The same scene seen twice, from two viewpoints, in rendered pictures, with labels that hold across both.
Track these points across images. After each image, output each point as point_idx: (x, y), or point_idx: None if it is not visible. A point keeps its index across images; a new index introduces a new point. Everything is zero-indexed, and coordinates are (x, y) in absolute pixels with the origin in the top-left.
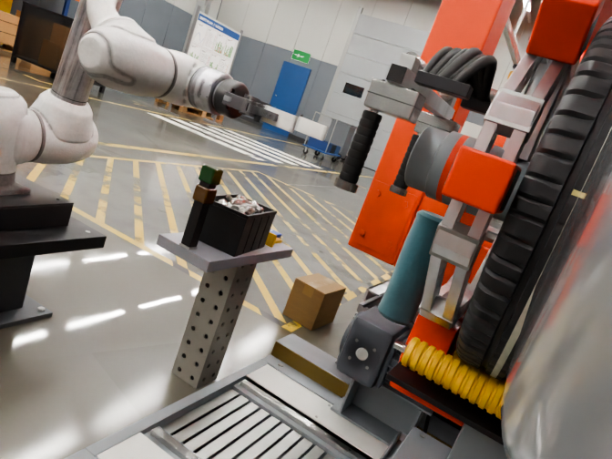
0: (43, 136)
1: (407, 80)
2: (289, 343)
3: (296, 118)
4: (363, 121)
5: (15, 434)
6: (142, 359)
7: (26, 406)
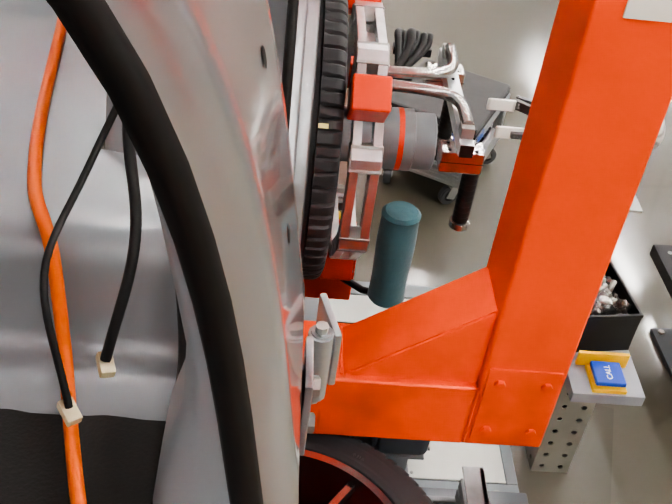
0: None
1: (439, 58)
2: (513, 502)
3: (488, 99)
4: None
5: None
6: (589, 437)
7: None
